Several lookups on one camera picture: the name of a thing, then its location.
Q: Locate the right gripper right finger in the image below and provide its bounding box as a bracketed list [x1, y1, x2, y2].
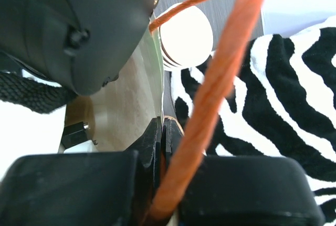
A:
[162, 117, 326, 226]

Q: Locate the kraft paper gift bag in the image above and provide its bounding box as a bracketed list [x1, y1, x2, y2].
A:
[65, 0, 268, 221]

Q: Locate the stack of paper cups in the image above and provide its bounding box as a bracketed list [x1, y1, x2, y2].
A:
[158, 6, 214, 71]

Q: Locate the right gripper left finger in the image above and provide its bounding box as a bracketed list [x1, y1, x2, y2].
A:
[1, 117, 162, 225]

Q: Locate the zebra print pillow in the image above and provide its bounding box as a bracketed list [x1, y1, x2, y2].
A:
[167, 16, 336, 223]

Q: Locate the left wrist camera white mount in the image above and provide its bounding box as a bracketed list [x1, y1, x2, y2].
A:
[58, 122, 98, 153]

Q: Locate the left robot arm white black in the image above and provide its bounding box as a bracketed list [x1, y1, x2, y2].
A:
[1, 0, 158, 95]

